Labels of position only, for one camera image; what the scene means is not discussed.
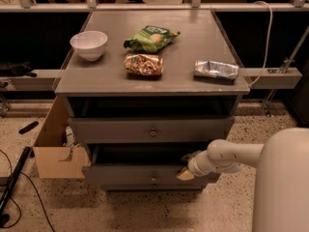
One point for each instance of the cardboard box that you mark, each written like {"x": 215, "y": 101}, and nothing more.
{"x": 58, "y": 154}

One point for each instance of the green chip bag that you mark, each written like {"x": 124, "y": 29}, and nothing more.
{"x": 151, "y": 39}

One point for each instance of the silver blue snack bag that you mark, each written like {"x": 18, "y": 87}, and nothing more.
{"x": 214, "y": 69}

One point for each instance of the metal frame rail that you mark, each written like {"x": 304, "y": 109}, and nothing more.
{"x": 178, "y": 16}

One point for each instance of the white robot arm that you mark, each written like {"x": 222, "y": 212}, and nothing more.
{"x": 281, "y": 194}

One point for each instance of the grey drawer cabinet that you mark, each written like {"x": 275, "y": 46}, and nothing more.
{"x": 103, "y": 89}

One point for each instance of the brown snack bag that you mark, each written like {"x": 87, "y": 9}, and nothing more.
{"x": 144, "y": 64}

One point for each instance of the small black object on floor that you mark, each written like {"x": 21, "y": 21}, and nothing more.
{"x": 28, "y": 127}

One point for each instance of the white bowl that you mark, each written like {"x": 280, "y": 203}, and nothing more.
{"x": 89, "y": 45}

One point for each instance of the black object on rail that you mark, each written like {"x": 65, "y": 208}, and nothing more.
{"x": 16, "y": 69}

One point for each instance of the grey top drawer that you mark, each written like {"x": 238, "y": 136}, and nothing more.
{"x": 146, "y": 130}

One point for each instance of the black bar on floor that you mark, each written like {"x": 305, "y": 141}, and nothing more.
{"x": 9, "y": 185}

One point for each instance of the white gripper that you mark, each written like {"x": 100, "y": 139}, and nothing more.
{"x": 194, "y": 165}

